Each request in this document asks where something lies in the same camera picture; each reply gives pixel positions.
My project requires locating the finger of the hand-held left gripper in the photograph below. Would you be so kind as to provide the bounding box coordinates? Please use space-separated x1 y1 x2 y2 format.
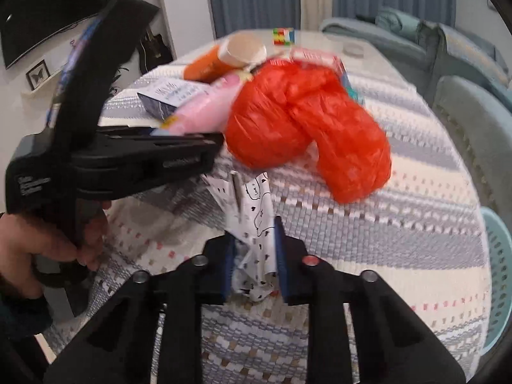
74 150 219 201
96 125 225 156

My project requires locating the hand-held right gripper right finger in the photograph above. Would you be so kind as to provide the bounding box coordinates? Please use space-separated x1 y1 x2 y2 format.
274 216 467 384

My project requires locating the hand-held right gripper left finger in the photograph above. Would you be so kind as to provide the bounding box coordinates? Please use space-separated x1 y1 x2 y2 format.
44 234 236 384

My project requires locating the pink bottle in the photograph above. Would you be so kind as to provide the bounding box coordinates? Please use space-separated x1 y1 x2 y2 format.
151 71 244 136

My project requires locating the white patterned paper wrapper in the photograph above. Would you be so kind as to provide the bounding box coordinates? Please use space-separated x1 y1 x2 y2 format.
202 172 281 302

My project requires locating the red plastic bag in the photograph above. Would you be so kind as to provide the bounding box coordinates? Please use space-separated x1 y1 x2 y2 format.
225 59 393 204

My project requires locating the light blue plastic basket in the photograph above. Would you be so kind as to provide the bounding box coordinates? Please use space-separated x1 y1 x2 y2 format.
478 207 512 356

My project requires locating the person's left hand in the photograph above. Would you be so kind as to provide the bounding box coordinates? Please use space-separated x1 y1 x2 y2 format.
0 201 113 300

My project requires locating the blue and white carton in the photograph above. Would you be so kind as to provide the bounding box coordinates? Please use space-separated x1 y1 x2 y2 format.
137 78 209 121

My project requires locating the orange bottle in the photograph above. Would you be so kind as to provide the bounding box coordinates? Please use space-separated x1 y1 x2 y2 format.
183 44 228 83

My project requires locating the black guitar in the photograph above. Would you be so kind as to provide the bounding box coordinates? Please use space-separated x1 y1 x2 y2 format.
136 24 174 75

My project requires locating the framed butterfly picture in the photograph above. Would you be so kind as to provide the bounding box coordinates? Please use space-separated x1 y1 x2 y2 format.
26 60 51 91

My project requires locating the striped grey white tablecloth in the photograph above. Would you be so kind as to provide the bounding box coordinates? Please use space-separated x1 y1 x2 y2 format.
42 54 492 384

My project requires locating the black television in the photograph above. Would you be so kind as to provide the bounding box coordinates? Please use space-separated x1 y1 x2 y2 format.
0 0 113 68

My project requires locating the teal sofa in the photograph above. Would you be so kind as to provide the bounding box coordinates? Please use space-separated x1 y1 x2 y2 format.
320 6 512 217

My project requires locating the folded teal blanket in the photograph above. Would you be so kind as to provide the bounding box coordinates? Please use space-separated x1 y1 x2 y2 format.
375 6 420 36

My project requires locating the striped sofa throw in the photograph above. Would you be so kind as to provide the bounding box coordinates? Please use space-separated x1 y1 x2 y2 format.
438 23 500 84

